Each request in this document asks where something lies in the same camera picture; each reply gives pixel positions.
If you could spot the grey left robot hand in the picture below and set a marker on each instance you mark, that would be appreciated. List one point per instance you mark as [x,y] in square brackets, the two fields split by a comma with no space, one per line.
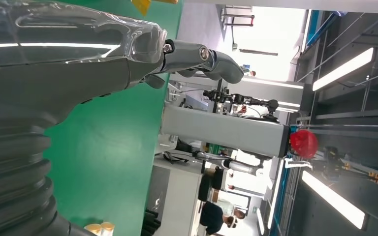
[62,75]

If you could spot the yellow taped cardboard box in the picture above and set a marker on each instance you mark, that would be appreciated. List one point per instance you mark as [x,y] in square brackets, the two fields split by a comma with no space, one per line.
[141,5]

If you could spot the white cabinet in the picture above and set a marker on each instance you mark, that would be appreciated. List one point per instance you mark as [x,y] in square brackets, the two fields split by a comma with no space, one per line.
[179,202]

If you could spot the person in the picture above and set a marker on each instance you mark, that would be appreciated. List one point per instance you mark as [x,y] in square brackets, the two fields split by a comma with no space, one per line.
[213,216]
[252,73]

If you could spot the ceiling light panel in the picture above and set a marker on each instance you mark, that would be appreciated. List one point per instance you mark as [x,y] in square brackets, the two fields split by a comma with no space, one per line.
[342,69]

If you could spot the metal rack frame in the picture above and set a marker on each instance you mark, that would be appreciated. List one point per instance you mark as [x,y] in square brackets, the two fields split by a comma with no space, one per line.
[238,15]

